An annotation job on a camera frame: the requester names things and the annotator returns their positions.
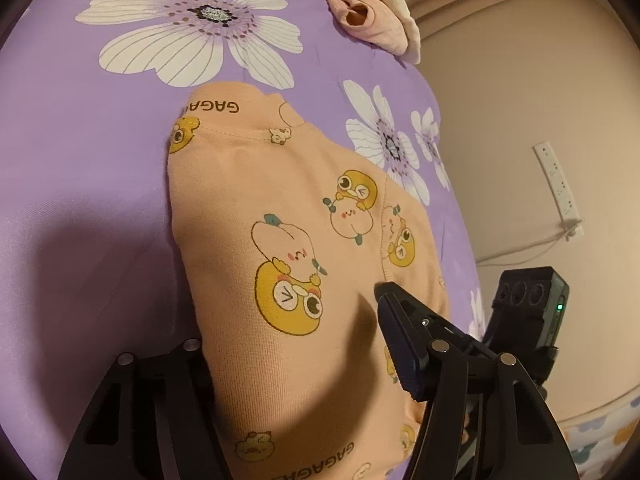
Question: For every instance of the cream white cloth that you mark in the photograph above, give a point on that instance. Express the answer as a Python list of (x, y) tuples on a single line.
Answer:
[(405, 20)]

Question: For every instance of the purple floral bedsheet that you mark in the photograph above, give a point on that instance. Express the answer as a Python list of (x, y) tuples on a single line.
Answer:
[(75, 185)]

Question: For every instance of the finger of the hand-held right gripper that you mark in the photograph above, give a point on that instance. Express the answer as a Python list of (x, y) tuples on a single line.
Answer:
[(405, 307)]

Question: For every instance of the orange cartoon print garment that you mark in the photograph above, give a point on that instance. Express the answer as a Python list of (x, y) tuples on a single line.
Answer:
[(300, 195)]

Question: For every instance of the white floral print cloth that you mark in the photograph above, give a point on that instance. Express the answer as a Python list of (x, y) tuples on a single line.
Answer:
[(595, 435)]

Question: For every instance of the white power strip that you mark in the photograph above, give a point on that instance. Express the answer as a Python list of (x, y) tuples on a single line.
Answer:
[(557, 180)]

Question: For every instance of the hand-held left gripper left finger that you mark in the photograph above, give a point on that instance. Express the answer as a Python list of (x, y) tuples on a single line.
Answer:
[(167, 390)]

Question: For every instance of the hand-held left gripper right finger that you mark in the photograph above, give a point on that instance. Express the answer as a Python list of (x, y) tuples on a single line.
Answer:
[(402, 365)]

